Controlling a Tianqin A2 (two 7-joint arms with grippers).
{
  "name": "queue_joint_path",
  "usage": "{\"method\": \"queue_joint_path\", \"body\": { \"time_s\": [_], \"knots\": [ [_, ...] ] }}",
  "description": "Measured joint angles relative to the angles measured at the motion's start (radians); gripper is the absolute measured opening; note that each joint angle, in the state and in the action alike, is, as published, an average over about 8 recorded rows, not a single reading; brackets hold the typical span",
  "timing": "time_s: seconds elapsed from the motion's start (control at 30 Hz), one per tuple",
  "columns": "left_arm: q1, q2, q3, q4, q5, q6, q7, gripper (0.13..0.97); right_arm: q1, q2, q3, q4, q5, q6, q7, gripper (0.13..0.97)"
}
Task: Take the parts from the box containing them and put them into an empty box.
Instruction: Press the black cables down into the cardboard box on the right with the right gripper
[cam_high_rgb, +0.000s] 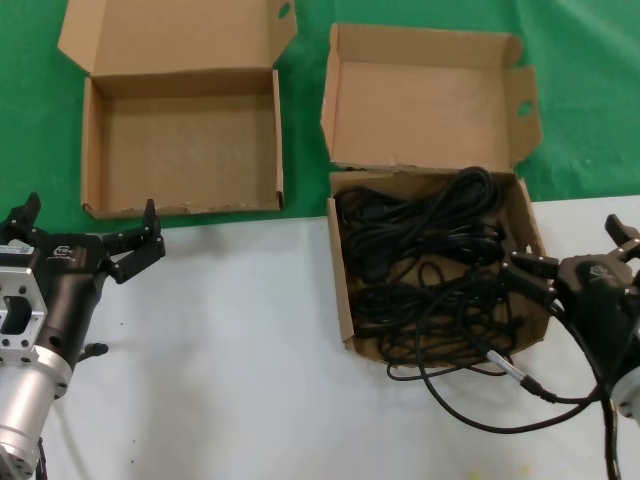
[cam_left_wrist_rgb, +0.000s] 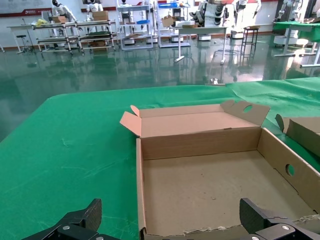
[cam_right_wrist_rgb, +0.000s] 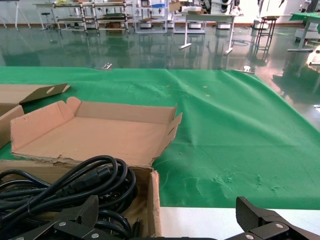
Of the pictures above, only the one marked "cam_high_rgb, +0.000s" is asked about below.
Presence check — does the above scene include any right arm cable silver connector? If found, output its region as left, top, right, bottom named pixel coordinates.
left=421, top=349, right=624, bottom=480

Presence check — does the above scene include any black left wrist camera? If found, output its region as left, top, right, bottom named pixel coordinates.
left=0, top=233, right=37, bottom=271

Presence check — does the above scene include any green table cloth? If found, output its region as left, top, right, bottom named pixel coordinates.
left=0, top=0, right=640, bottom=236

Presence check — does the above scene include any silver left wrist bracket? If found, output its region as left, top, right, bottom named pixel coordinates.
left=0, top=267, right=50, bottom=364

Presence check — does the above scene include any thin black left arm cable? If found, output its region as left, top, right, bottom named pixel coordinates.
left=35, top=434, right=51, bottom=480

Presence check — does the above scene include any cardboard box with torn lid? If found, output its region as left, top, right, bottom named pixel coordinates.
left=319, top=22, right=557, bottom=361

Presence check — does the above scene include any wide open cardboard box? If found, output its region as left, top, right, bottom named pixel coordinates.
left=57, top=0, right=300, bottom=220

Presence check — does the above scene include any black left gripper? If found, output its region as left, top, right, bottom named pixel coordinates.
left=0, top=192, right=166, bottom=370

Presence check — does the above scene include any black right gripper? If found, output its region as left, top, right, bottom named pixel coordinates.
left=501, top=213, right=640, bottom=387

